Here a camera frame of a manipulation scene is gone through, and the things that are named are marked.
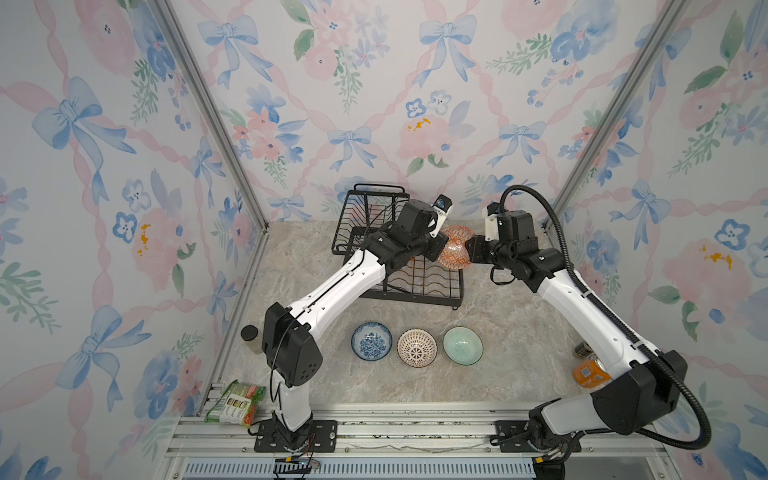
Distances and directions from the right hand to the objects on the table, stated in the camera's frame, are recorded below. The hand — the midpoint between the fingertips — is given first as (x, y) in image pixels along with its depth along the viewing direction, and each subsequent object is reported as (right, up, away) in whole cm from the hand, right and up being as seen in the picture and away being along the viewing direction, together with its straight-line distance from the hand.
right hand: (470, 240), depth 80 cm
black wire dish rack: (-29, +13, +22) cm, 39 cm away
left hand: (-8, +3, -3) cm, 9 cm away
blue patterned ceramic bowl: (-27, -30, +9) cm, 41 cm away
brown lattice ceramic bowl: (-14, -31, +8) cm, 35 cm away
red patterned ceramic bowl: (-4, -4, +2) cm, 5 cm away
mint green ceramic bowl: (-1, -30, +6) cm, 30 cm away
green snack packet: (-60, -41, -5) cm, 73 cm away
